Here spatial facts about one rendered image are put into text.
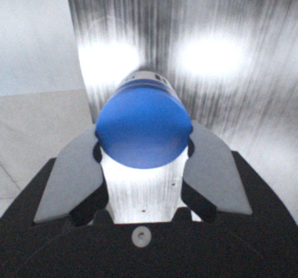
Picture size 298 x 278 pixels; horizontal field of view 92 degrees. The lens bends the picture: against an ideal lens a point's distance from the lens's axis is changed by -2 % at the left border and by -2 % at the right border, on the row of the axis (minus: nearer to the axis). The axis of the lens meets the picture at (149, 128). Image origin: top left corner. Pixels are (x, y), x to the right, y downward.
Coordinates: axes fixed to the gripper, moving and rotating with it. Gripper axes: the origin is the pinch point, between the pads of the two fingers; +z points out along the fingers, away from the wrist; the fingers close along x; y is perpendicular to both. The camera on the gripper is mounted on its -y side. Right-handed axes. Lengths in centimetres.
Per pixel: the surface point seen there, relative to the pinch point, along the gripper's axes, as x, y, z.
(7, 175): -137, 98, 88
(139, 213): -2.1, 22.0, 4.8
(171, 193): 3.8, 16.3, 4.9
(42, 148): -90, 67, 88
